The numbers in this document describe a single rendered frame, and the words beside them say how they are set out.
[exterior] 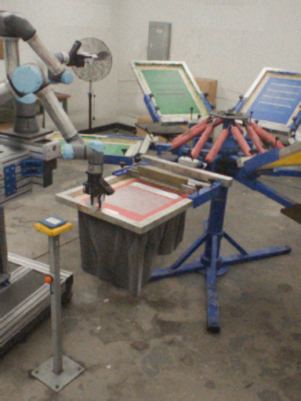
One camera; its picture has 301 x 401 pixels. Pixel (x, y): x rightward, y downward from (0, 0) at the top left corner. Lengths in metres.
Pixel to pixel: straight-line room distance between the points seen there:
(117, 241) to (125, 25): 6.03
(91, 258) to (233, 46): 4.95
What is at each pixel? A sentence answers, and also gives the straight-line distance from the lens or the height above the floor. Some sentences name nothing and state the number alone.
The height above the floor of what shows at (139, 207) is 0.97.
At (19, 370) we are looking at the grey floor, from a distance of 2.75.
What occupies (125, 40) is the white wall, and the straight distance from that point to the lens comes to 7.95.
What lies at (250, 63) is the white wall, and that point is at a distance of 6.72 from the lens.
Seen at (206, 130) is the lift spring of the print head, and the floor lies 1.21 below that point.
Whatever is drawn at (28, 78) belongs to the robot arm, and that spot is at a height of 1.64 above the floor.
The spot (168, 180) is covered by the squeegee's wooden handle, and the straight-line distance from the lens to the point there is 2.54.
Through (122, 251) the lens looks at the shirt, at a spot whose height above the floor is 0.76.
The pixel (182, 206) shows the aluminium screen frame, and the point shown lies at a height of 1.00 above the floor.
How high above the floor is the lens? 1.89
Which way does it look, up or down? 23 degrees down
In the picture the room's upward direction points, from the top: 4 degrees clockwise
